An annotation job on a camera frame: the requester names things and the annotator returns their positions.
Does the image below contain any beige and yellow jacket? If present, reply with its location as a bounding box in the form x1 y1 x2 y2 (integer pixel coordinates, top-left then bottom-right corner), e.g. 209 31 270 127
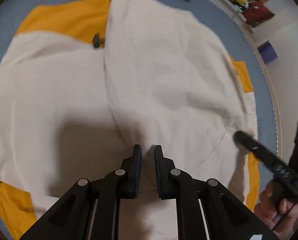
0 0 261 240

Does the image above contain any dark red bag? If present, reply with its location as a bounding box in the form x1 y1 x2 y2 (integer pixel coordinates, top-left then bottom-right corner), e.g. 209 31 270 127
243 0 275 28

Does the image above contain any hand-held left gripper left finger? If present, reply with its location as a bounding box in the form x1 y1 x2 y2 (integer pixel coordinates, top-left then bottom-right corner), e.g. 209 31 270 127
19 144 142 240

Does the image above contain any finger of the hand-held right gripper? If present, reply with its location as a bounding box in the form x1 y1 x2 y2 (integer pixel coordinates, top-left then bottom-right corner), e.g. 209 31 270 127
233 130 277 172

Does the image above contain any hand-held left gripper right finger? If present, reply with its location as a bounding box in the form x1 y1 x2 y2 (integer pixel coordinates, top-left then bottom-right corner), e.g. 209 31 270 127
155 144 280 240

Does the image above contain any person's right hand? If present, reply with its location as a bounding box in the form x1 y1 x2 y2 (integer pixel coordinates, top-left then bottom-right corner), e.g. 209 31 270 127
254 181 298 240

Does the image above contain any grey-blue mattress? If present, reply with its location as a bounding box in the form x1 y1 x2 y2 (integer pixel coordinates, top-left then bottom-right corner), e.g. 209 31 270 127
0 0 280 240

